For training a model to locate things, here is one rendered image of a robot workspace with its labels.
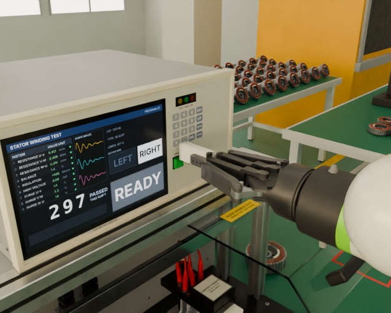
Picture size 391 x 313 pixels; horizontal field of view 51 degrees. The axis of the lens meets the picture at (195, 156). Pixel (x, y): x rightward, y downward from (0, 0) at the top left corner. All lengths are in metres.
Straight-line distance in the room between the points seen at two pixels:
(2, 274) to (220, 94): 0.45
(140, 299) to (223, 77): 0.53
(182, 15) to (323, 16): 1.44
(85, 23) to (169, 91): 7.34
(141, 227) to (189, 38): 3.96
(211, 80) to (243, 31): 6.30
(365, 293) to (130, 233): 0.70
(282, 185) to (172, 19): 4.23
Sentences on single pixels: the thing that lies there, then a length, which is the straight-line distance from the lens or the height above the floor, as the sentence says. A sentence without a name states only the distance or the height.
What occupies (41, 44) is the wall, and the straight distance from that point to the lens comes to 7.56.
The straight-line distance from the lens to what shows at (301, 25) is 4.29.
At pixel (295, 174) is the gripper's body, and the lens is 0.53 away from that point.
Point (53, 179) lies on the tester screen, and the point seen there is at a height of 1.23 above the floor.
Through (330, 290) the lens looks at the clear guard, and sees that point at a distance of 0.70.
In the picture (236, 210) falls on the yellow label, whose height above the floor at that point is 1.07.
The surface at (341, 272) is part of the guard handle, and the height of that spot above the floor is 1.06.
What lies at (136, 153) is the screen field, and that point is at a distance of 0.63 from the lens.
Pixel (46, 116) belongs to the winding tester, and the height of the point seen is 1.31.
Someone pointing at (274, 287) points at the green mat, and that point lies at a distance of 1.11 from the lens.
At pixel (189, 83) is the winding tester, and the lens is 0.68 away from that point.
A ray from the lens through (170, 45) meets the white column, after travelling 4.75.
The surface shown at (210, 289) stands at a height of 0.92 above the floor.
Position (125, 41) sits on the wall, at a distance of 8.49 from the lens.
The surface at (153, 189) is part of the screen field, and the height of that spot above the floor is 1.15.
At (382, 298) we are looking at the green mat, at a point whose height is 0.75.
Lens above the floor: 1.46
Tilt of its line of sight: 23 degrees down
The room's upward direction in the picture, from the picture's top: straight up
